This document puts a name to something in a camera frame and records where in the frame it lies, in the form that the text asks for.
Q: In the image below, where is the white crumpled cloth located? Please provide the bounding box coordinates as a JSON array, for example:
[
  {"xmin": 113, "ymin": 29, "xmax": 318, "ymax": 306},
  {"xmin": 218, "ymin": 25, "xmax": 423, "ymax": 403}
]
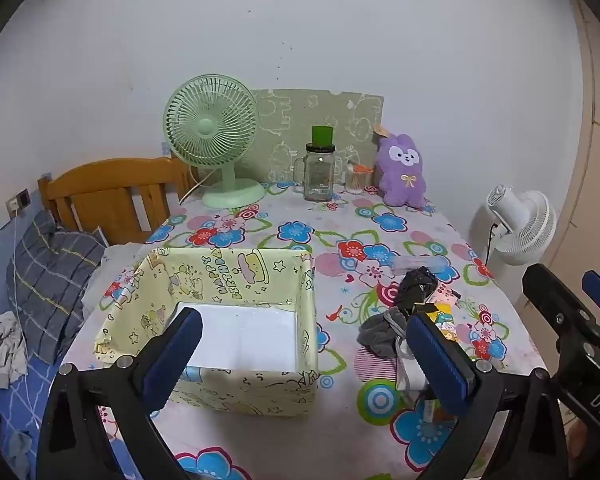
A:
[{"xmin": 0, "ymin": 310, "xmax": 28, "ymax": 390}]

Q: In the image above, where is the white soft packet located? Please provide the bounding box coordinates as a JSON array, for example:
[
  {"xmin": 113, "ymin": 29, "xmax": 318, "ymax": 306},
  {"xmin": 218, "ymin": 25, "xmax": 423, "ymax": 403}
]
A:
[{"xmin": 395, "ymin": 340, "xmax": 433, "ymax": 393}]

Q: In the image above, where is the white standing fan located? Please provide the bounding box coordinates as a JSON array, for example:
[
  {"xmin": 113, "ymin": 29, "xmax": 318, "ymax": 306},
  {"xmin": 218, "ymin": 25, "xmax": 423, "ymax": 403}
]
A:
[{"xmin": 485, "ymin": 184, "xmax": 558, "ymax": 267}]

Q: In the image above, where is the black plastic bag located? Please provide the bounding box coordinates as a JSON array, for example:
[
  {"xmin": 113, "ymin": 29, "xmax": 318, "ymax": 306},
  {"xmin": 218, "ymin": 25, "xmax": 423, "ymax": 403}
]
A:
[{"xmin": 397, "ymin": 266, "xmax": 438, "ymax": 318}]

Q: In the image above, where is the yellow cartoon fabric storage box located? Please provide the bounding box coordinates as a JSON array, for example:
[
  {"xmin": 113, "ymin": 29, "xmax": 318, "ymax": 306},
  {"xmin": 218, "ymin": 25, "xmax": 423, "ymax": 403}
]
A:
[{"xmin": 94, "ymin": 246, "xmax": 321, "ymax": 418}]

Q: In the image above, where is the clear plastic tube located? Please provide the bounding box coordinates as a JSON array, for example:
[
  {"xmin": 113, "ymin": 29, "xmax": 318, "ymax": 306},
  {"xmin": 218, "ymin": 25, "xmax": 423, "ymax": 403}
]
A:
[{"xmin": 392, "ymin": 255, "xmax": 448, "ymax": 276}]

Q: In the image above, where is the white charging cable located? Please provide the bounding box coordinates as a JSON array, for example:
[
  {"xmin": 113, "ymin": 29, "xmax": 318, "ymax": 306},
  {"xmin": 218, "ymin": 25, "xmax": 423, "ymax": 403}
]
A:
[{"xmin": 10, "ymin": 210, "xmax": 31, "ymax": 396}]

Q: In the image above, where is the purple plush bunny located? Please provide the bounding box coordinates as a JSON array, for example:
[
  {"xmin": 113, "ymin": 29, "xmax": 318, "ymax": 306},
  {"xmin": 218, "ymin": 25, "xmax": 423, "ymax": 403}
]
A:
[{"xmin": 373, "ymin": 125, "xmax": 428, "ymax": 209}]

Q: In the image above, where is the grey sock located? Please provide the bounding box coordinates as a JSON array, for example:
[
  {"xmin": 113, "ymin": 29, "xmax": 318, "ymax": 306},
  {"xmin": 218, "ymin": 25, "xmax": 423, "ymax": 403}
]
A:
[{"xmin": 357, "ymin": 306, "xmax": 416, "ymax": 359}]

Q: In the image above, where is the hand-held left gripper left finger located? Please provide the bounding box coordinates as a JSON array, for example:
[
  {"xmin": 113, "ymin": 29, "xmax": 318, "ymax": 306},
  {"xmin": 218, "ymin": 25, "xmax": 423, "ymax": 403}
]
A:
[{"xmin": 36, "ymin": 306, "xmax": 204, "ymax": 480}]

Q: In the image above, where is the green printed board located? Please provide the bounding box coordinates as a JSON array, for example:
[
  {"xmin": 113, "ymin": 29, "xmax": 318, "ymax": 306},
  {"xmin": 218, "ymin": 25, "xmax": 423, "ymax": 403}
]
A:
[{"xmin": 250, "ymin": 88, "xmax": 385, "ymax": 186}]

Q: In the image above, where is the grey plaid pillow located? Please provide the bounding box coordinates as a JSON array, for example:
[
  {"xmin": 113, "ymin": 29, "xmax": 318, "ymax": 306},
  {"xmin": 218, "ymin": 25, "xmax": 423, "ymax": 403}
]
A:
[{"xmin": 7, "ymin": 208, "xmax": 108, "ymax": 365}]

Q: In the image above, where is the floral tablecloth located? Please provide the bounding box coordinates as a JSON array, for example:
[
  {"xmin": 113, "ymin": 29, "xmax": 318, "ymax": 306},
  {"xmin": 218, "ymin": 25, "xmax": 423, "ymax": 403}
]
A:
[{"xmin": 60, "ymin": 180, "xmax": 546, "ymax": 480}]

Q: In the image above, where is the wall socket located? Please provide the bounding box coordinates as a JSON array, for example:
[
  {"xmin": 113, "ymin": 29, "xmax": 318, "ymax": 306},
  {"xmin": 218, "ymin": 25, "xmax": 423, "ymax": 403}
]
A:
[{"xmin": 5, "ymin": 188, "xmax": 31, "ymax": 213}]

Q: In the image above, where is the person's right hand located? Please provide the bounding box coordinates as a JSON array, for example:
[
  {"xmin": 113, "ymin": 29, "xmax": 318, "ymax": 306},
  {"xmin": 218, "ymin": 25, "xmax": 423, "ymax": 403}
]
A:
[{"xmin": 567, "ymin": 422, "xmax": 588, "ymax": 461}]

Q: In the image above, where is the blue grid bed sheet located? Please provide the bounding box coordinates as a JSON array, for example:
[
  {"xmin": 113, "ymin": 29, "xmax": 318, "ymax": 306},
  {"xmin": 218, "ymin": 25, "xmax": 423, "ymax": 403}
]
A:
[{"xmin": 0, "ymin": 360, "xmax": 81, "ymax": 480}]

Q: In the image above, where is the glass jar mug green lid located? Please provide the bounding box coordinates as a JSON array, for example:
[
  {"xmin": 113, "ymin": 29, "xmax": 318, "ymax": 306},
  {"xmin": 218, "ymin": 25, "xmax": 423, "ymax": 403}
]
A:
[{"xmin": 293, "ymin": 125, "xmax": 337, "ymax": 202}]

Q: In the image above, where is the green desk fan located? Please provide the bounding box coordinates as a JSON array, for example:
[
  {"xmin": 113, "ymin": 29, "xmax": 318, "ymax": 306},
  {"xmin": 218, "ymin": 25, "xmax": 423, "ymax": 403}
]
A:
[{"xmin": 162, "ymin": 74, "xmax": 267, "ymax": 209}]

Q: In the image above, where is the yellow green cartoon packet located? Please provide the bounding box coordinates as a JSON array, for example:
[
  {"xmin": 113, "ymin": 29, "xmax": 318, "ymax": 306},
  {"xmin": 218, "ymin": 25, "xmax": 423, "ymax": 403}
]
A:
[{"xmin": 425, "ymin": 302, "xmax": 461, "ymax": 345}]

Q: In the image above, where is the cotton swab container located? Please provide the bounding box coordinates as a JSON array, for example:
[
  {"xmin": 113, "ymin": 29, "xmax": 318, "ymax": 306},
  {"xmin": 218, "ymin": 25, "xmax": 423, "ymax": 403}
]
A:
[{"xmin": 344, "ymin": 160, "xmax": 373, "ymax": 196}]

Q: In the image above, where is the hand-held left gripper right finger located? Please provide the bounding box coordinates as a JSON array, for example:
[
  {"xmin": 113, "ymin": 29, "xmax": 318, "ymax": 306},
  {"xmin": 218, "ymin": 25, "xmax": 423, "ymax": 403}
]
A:
[{"xmin": 405, "ymin": 312, "xmax": 568, "ymax": 480}]

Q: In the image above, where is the white blanket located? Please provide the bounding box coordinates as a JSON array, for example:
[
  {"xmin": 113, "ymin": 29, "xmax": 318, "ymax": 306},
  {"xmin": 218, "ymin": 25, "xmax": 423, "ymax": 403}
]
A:
[{"xmin": 82, "ymin": 242, "xmax": 148, "ymax": 321}]

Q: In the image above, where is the wooden bed headboard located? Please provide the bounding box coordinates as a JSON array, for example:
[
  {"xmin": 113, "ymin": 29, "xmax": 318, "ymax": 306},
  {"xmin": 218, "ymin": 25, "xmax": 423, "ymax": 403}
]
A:
[{"xmin": 37, "ymin": 156, "xmax": 201, "ymax": 246}]

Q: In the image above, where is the beige door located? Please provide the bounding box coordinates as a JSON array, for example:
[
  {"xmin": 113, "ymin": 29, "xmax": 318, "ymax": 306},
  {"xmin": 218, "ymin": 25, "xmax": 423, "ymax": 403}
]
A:
[{"xmin": 555, "ymin": 0, "xmax": 600, "ymax": 321}]

